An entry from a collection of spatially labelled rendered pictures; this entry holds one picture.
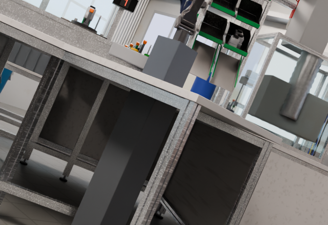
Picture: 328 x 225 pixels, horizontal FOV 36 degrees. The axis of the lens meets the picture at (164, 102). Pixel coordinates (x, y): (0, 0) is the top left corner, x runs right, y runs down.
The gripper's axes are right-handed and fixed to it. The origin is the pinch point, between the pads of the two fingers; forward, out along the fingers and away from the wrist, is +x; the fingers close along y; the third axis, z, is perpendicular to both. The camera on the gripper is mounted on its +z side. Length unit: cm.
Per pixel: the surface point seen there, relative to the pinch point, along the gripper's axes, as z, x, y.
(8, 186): -6, 108, 41
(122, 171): -29, 80, 1
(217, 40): 10.8, 5.6, -25.2
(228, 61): 25.7, 10.6, -39.6
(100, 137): 169, 92, -12
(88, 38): 1.3, 32.6, 34.9
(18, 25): -7, 41, 65
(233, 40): 12.1, 1.7, -33.5
